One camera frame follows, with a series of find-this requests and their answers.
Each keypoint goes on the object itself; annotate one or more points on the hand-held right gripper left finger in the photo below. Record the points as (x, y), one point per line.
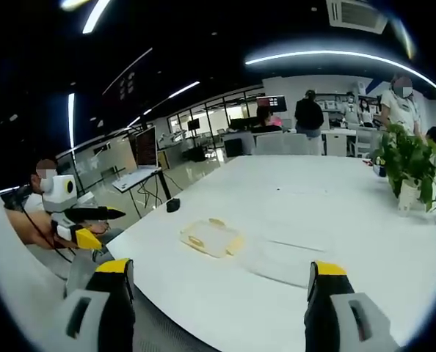
(115, 311)

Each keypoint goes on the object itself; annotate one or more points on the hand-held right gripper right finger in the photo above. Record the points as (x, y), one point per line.
(324, 319)

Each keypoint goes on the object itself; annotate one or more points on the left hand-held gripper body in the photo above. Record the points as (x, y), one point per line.
(56, 196)

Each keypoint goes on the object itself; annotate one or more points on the person's upper body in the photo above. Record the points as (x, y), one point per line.
(32, 203)

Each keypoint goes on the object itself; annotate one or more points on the black laptop stand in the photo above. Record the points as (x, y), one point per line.
(163, 187)

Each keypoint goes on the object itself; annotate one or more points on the white curved object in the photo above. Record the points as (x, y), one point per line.
(5, 264)

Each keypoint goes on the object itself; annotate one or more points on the small black object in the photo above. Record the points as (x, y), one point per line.
(173, 205)

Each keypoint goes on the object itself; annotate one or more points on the open laptop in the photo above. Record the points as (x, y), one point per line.
(145, 146)

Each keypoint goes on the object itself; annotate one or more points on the clear plastic sheet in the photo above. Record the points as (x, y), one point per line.
(295, 236)

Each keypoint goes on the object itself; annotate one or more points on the clear plastic box yellow clips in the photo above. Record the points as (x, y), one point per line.
(210, 238)

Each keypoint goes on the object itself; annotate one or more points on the black screen on stand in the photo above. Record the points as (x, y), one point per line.
(193, 125)

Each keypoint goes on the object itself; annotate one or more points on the white cabinet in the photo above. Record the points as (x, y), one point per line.
(336, 143)

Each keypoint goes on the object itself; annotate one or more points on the green potted plant white pot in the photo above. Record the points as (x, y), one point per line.
(409, 161)

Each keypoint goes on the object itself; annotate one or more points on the long curved ceiling light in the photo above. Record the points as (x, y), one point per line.
(331, 54)

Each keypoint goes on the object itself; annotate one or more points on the ceiling air vent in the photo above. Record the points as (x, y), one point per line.
(355, 14)

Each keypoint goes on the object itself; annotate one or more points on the wall monitor red screen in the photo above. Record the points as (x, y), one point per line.
(273, 103)

